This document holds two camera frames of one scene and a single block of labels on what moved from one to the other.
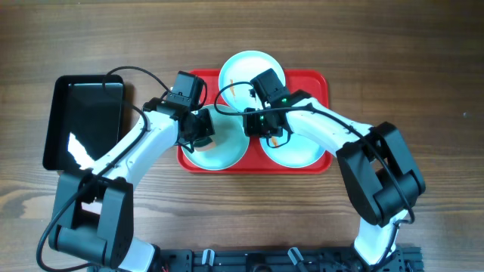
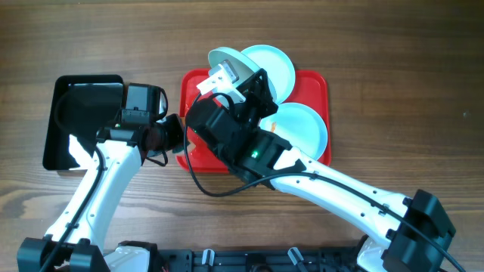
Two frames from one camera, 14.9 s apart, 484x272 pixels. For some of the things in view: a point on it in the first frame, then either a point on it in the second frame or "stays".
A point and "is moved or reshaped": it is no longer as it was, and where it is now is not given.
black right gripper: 257,126 → 255,92
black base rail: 271,260 stays
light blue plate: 231,146 is moved or reshaped
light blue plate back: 242,67 is moved or reshaped
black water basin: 85,114 stays
